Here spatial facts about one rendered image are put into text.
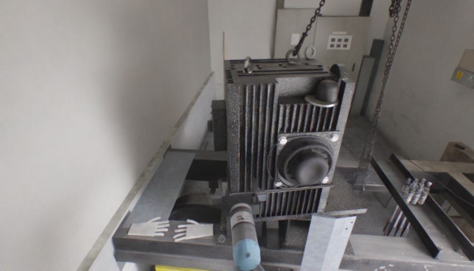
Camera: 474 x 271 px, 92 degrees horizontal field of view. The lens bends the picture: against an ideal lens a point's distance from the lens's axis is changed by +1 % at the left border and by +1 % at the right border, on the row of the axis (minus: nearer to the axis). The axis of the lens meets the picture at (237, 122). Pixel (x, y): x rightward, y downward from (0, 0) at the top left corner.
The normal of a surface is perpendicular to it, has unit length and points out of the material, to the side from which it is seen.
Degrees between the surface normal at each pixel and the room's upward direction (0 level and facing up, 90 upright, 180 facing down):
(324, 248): 90
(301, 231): 0
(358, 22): 90
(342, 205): 0
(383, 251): 0
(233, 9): 90
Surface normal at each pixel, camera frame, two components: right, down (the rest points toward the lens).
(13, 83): 1.00, 0.04
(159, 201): 0.00, -0.88
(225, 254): -0.09, 0.47
